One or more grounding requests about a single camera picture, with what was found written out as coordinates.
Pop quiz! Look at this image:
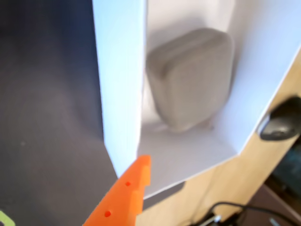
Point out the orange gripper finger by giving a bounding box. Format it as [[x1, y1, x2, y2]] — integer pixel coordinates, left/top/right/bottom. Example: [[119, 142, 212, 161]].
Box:
[[82, 154, 151, 226]]

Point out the white cardboard box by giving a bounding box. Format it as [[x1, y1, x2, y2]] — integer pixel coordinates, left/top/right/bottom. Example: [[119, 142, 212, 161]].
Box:
[[91, 0, 301, 200]]

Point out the grey rounded square usb block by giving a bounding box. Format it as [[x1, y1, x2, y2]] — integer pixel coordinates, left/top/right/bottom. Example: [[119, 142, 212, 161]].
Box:
[[145, 27, 236, 134]]

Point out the dark mat with WOWROBO print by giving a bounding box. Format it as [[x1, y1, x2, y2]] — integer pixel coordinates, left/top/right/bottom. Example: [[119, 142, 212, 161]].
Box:
[[0, 0, 186, 226]]

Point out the black computer mouse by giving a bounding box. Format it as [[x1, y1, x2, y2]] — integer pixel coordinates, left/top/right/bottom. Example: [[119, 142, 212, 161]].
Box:
[[258, 96, 301, 141]]

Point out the black cable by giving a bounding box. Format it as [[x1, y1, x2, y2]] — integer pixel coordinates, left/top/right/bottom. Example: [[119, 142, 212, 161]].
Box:
[[197, 201, 301, 226]]

